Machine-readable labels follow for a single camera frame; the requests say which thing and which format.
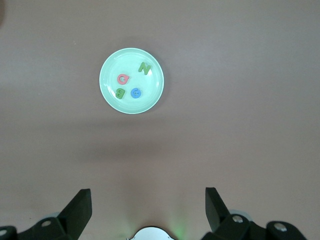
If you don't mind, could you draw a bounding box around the green letter N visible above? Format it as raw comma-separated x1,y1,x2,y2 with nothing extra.
137,61,153,76

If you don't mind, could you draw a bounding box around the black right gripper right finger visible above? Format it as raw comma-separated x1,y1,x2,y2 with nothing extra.
203,186,308,240

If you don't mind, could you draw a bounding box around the pink letter Q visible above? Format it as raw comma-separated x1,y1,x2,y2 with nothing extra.
117,73,130,85

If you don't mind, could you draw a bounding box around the light green plate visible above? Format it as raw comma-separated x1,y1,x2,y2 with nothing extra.
99,47,165,115

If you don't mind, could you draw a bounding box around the brown table mat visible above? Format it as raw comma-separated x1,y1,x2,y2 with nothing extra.
0,0,320,240

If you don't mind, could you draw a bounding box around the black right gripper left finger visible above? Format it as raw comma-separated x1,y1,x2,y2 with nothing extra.
0,188,93,240

